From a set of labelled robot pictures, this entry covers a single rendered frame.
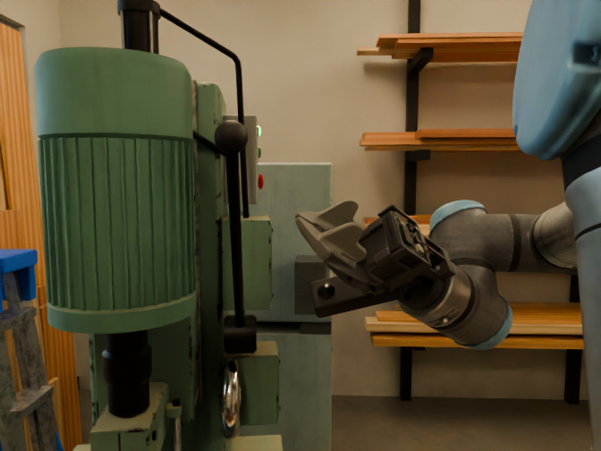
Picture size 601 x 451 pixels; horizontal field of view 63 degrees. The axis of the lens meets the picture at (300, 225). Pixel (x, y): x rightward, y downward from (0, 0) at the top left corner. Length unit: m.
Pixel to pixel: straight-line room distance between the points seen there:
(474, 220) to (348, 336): 2.38
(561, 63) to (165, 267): 0.46
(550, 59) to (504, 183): 2.89
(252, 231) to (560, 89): 0.63
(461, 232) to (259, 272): 0.32
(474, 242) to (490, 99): 2.40
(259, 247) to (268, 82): 2.26
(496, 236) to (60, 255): 0.58
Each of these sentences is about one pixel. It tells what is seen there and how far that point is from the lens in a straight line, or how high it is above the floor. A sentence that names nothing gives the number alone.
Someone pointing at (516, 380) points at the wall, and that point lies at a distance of 3.41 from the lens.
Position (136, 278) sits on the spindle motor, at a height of 1.26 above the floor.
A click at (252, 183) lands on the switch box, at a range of 0.89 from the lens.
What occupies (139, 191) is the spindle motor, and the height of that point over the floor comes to 1.36.
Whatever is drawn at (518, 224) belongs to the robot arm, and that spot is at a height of 1.30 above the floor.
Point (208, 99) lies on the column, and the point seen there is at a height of 1.49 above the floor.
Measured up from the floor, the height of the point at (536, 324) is 0.61.
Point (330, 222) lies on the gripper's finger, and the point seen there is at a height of 1.32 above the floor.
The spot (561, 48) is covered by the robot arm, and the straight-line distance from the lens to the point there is 0.23.
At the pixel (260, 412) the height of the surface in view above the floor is 0.98.
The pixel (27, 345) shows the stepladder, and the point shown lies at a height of 0.88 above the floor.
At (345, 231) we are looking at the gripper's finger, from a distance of 0.53.
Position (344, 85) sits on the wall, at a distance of 2.99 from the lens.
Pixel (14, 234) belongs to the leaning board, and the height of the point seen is 1.12.
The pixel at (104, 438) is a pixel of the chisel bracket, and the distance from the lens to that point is 0.68.
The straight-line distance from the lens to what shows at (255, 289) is 0.81.
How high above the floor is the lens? 1.37
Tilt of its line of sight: 6 degrees down
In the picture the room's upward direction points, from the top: straight up
